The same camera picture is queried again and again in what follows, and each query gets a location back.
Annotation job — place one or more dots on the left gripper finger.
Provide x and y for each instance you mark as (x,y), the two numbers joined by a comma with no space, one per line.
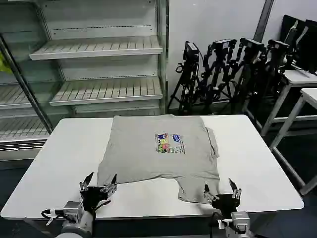
(112,186)
(86,182)

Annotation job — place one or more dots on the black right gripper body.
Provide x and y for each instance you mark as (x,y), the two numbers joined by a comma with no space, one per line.
(226,203)

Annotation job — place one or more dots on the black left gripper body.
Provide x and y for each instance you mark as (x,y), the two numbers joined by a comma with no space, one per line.
(93,197)

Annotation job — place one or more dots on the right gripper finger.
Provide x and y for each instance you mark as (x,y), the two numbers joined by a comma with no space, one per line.
(235,191)
(209,194)

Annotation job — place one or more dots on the grey t-shirt with cartoon print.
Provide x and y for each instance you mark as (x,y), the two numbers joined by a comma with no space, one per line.
(148,153)

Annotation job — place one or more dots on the glass-fronted white shelf rack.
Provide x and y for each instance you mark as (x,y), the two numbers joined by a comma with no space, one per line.
(17,99)

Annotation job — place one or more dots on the white side table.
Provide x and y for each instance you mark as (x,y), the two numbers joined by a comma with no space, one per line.
(309,95)
(301,78)

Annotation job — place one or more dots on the empty white shelf rack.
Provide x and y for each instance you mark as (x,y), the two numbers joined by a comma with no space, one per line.
(104,47)

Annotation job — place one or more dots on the yellow object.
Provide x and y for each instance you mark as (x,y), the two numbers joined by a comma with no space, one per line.
(4,65)

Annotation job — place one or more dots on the black monitor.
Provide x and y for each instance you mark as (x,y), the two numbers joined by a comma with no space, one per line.
(289,32)
(309,47)

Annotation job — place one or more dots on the grey slanted beam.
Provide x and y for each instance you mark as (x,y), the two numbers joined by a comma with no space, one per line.
(263,18)

